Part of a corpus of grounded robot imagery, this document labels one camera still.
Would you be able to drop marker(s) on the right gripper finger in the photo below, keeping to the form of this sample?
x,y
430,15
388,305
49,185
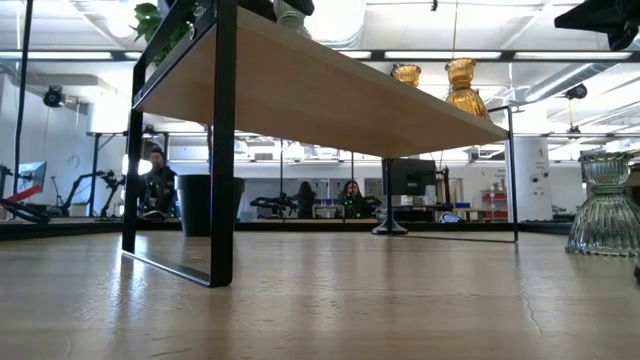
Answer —
x,y
600,17

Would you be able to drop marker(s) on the clear glass candle holder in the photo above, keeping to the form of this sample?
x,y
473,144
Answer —
x,y
605,220
197,12
292,22

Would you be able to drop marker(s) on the amber glass candle holder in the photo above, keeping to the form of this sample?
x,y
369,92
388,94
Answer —
x,y
406,74
465,95

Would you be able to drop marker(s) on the wooden shelf riser black legs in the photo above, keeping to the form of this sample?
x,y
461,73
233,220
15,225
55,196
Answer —
x,y
325,100

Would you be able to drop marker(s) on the white round column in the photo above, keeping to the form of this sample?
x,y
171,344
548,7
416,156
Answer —
x,y
532,175

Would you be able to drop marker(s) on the black computer monitor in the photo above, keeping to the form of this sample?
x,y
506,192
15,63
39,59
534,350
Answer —
x,y
412,180

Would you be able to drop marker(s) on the red storage rack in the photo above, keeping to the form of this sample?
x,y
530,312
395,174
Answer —
x,y
495,200

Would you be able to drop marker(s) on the green potted plant black pot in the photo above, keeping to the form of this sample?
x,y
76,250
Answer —
x,y
195,205

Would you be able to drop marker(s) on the lit computer monitor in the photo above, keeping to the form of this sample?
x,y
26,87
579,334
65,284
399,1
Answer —
x,y
32,175

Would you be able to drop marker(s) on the red and black bar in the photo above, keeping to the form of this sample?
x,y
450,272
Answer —
x,y
25,194

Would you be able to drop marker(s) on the black round wall camera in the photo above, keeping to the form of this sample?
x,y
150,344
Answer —
x,y
53,96
576,91

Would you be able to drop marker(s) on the black ceiling light rail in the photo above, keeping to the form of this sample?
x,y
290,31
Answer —
x,y
450,55

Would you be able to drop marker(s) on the black aluminium table frame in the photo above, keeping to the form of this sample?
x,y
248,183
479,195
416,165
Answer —
x,y
75,227

